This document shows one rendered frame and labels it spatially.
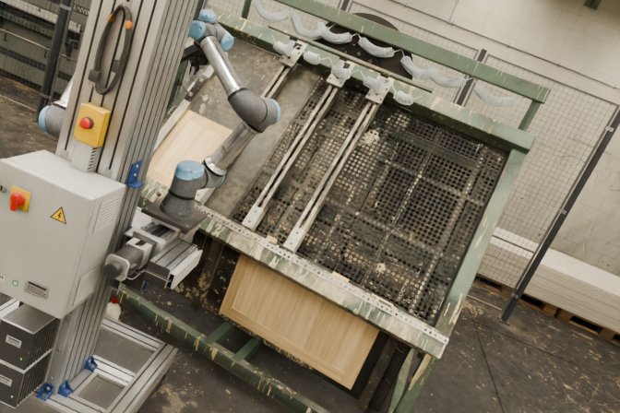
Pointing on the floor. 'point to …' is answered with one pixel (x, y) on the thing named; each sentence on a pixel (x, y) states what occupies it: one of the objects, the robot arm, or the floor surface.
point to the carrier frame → (207, 286)
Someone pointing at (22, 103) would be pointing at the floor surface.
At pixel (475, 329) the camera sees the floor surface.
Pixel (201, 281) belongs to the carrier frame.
